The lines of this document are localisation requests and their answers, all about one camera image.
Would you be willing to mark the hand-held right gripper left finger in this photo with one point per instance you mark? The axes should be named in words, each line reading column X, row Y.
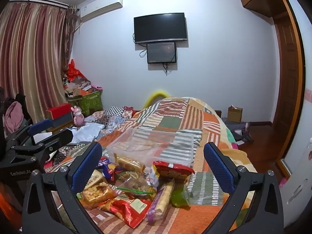
column 86, row 169

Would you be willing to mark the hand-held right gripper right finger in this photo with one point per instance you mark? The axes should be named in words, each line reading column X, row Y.
column 219, row 169

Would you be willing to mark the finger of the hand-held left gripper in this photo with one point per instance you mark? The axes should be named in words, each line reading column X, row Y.
column 39, row 126
column 61, row 137

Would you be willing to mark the yellow cracker packet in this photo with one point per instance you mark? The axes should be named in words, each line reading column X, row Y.
column 95, row 179

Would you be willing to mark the purple snack packet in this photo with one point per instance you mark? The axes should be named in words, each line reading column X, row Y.
column 108, row 169

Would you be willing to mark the orange fried snack bag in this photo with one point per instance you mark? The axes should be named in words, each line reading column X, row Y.
column 97, row 196

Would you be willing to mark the orange-wrapped biscuit packet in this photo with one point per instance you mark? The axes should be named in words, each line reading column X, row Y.
column 129, row 163

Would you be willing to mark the red snack bag silver strip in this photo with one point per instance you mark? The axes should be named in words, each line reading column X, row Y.
column 173, row 171

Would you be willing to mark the green translucent snack bag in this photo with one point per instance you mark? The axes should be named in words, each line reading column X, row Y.
column 180, row 197

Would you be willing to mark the clear bag of brown snacks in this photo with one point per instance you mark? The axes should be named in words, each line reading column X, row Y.
column 136, row 181

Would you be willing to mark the red biscuit bag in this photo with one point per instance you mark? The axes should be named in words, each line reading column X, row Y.
column 126, row 210

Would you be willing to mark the long purple wafer packet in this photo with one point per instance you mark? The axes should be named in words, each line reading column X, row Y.
column 160, row 199

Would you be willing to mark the small white snack packet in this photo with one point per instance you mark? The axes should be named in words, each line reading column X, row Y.
column 152, row 176

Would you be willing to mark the clear plastic storage container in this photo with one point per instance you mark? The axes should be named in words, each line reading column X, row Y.
column 156, row 143

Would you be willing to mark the dark flat box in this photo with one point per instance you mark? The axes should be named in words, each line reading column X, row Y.
column 62, row 122

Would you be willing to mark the white cloth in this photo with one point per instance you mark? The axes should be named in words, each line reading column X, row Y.
column 85, row 132

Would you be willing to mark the red flat box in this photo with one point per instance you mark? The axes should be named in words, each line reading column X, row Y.
column 58, row 109

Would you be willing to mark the pink plush toy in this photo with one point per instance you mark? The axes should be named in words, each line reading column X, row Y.
column 78, row 118

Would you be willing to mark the pink garment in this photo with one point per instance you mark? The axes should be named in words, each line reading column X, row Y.
column 13, row 117

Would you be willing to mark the grey bag on floor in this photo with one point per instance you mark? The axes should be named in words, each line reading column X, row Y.
column 237, row 130

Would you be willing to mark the green patterned box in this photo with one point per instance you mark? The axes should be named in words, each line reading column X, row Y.
column 92, row 102

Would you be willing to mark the brown cardboard box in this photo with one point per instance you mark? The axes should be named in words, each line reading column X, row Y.
column 235, row 114

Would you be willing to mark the checkered patchwork quilt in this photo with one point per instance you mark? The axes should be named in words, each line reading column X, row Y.
column 114, row 117

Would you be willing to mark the pile of clutter with red bag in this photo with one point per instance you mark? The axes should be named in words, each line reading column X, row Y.
column 74, row 80

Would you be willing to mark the striped pink curtain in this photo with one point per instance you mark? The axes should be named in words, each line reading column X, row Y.
column 36, row 61

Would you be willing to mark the white appliance with stickers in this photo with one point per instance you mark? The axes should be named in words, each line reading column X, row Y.
column 299, row 187

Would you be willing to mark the yellow foam hoop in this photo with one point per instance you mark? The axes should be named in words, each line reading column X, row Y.
column 156, row 97

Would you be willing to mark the wooden door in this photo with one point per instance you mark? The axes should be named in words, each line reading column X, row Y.
column 288, row 82

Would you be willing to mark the white air conditioner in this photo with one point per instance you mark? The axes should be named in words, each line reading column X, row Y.
column 101, row 7

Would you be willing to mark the small wall-mounted monitor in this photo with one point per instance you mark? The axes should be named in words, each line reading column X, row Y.
column 161, row 53

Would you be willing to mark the wall-mounted black television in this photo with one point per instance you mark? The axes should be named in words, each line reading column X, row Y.
column 160, row 26

